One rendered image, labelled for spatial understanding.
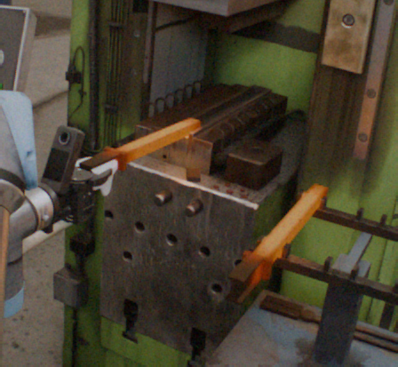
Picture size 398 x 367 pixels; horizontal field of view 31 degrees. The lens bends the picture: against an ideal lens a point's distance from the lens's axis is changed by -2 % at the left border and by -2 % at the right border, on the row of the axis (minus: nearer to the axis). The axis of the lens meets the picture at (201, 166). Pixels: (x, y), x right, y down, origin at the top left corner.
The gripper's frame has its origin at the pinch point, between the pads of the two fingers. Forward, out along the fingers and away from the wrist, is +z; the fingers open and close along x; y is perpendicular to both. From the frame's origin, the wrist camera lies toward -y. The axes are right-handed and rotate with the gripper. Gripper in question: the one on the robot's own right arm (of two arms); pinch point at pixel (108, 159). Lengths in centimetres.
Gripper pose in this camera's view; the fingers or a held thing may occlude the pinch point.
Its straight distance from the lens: 137.1
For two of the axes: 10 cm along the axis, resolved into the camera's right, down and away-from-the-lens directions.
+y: -0.9, 9.2, 3.8
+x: 8.7, 2.6, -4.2
